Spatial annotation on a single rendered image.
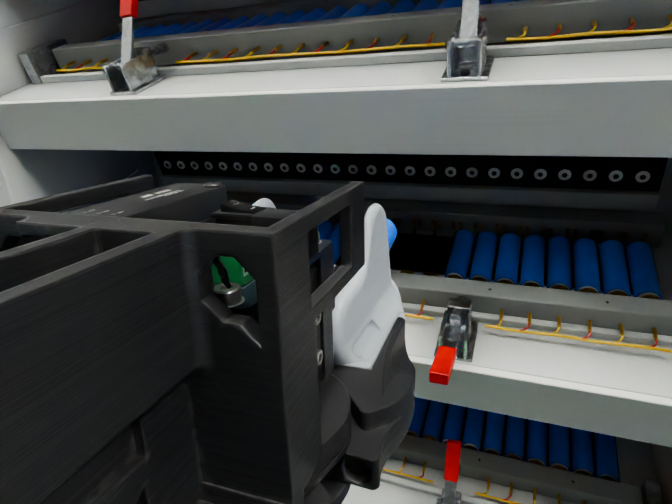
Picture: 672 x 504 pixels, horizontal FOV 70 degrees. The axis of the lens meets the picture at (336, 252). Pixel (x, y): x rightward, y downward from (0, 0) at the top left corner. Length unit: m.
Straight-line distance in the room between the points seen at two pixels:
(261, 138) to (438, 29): 0.15
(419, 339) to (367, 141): 0.16
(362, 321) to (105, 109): 0.33
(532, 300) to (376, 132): 0.17
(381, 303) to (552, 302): 0.22
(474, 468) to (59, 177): 0.52
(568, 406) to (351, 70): 0.28
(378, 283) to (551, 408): 0.23
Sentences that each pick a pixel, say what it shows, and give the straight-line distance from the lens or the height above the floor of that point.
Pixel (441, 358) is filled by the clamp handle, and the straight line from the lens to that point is 0.33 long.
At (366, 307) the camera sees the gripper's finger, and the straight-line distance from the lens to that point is 0.17.
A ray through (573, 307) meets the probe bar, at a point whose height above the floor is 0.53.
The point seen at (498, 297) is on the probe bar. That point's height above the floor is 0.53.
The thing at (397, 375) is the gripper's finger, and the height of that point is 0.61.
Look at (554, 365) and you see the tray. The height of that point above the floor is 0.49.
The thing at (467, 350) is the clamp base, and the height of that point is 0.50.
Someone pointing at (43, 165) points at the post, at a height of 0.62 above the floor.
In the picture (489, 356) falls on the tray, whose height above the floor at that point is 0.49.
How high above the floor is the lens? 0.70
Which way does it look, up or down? 21 degrees down
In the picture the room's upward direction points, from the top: 3 degrees counter-clockwise
